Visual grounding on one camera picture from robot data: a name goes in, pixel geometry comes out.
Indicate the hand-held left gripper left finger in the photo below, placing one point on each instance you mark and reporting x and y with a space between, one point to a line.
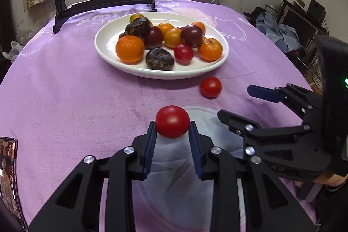
149 151

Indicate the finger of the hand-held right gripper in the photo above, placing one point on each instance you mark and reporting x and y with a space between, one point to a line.
233 121
262 92

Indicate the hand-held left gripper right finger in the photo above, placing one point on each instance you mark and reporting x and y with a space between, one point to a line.
194 151

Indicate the white plate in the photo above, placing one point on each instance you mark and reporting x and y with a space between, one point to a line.
108 41

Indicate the dark water chestnut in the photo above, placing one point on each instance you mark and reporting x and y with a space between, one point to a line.
138 26
122 35
159 59

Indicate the person's right forearm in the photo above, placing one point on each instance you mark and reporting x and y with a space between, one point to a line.
334 210

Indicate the person's right hand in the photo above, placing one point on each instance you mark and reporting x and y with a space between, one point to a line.
331 179

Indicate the white bucket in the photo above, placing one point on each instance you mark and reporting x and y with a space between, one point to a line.
316 77

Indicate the blue-grey clothes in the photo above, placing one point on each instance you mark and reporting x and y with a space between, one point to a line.
282 33

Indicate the orange mandarin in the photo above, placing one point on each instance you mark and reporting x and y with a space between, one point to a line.
130 49
210 49

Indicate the black monitor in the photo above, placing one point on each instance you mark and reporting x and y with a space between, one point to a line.
297 25

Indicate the purple printed tablecloth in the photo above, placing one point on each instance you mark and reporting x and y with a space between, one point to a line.
68 112

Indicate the dark purple tomato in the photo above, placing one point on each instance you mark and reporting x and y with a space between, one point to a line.
152 36
191 35

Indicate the orange tomato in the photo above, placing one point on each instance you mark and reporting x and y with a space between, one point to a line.
198 26
172 37
165 28

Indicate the black speaker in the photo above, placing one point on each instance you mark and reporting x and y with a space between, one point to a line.
316 9

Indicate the small red tomato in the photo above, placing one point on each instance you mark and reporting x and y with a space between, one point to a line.
179 28

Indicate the yellow-green tomato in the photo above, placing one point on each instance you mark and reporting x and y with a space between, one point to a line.
136 17

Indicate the white plastic bag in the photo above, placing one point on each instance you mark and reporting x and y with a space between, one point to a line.
12 51

